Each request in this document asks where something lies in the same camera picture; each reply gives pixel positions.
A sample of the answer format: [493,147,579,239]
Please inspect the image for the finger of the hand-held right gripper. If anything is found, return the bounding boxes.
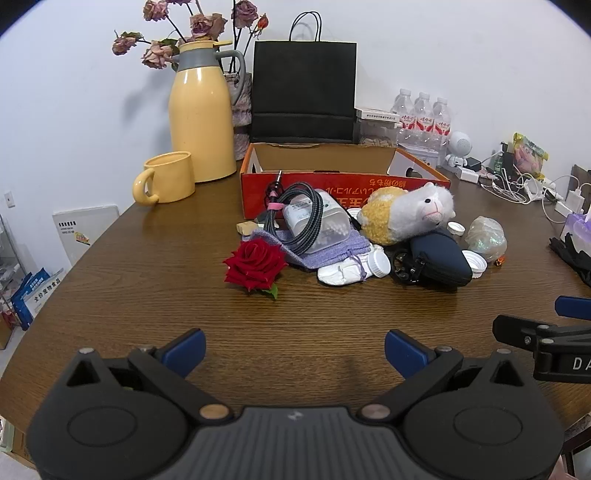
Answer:
[493,315,561,352]
[555,295,591,319]

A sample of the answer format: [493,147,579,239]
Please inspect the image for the colourful snack packet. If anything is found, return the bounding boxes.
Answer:
[512,132,550,177]

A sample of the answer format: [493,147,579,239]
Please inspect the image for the clear plastic food container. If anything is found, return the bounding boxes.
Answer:
[357,120,400,148]

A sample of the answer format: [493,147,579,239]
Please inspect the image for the tangle of white cables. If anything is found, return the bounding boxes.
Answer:
[480,148,591,224]

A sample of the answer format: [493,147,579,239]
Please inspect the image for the white ridged jar lid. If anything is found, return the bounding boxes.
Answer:
[462,251,488,278]

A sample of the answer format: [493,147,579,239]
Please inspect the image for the white panel board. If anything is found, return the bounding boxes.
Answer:
[52,204,122,269]

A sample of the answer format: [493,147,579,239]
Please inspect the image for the white plug adapter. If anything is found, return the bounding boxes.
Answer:
[554,189,587,216]

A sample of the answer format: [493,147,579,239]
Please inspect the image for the yellow ceramic mug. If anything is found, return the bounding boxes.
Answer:
[133,151,195,205]

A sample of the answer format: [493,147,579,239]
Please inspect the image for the white robot speaker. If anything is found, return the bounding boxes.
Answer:
[443,131,474,169]

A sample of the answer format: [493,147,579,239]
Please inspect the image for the clear water bottle red label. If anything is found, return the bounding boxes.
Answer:
[390,89,414,139]
[413,92,435,151]
[432,97,452,153]

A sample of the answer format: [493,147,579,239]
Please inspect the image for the black paper bag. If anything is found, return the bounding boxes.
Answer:
[250,11,358,145]

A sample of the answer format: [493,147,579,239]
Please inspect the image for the wire storage rack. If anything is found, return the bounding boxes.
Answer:
[0,215,25,301]

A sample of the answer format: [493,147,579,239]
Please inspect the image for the white and yellow plush toy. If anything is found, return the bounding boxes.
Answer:
[358,182,457,246]

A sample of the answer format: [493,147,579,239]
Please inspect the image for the flat white box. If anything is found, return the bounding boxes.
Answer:
[355,106,400,122]

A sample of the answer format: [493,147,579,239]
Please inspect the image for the pinkish glass vase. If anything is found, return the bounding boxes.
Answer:
[225,71,254,161]

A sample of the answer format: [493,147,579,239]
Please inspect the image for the red cardboard box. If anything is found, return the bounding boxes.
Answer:
[240,142,452,220]

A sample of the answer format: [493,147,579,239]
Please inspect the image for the grey braided audio cable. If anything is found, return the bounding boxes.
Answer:
[262,170,325,256]

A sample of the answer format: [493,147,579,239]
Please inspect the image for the iridescent plastic wad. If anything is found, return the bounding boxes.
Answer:
[464,215,508,262]

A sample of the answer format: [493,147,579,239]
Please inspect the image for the blue printed boxes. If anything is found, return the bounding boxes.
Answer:
[10,267,64,332]

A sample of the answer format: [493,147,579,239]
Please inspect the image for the yellow thermos jug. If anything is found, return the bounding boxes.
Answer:
[168,39,246,184]

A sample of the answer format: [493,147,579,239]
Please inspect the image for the clear cotton swab container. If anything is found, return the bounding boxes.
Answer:
[283,188,352,254]

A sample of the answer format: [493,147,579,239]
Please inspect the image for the navy zip pouch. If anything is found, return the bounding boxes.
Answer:
[390,230,474,289]

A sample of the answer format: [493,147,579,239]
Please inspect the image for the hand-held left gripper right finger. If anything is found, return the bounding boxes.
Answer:
[355,329,532,423]

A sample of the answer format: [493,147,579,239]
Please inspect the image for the red artificial rose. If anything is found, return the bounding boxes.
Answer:
[223,239,288,300]

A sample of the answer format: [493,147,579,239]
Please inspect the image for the black glove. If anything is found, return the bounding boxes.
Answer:
[549,232,591,288]

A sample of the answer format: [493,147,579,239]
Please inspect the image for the purple knitted pouch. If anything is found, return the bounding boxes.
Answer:
[249,230,371,271]

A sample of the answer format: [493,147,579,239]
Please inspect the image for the dried rose bouquet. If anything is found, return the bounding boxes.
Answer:
[112,0,269,71]

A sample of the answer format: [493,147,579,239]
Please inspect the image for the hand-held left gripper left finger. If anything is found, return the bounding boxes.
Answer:
[60,329,234,423]

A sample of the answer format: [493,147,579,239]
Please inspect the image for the purple tissue pack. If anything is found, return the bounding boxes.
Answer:
[565,210,591,240]

